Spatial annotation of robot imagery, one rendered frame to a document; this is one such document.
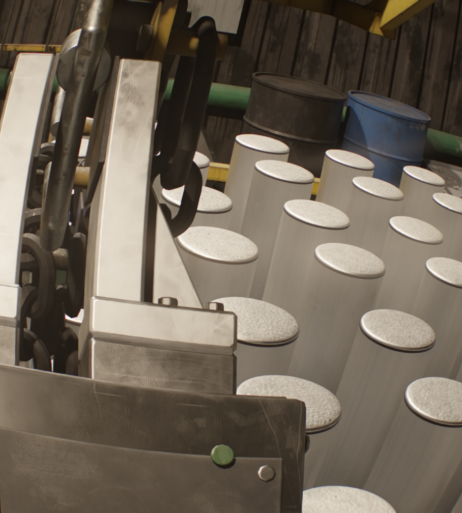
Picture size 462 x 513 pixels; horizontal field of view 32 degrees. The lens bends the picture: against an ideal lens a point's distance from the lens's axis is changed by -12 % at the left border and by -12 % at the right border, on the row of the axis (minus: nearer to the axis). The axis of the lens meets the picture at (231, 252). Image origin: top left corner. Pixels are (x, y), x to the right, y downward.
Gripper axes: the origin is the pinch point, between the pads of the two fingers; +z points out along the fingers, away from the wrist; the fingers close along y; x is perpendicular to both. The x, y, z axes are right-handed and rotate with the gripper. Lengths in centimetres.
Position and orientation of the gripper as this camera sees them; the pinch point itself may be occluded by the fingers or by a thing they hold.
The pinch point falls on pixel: (71, 124)
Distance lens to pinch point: 46.8
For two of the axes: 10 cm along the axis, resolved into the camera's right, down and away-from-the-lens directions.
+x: -2.7, 3.5, 9.0
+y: -9.6, -1.1, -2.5
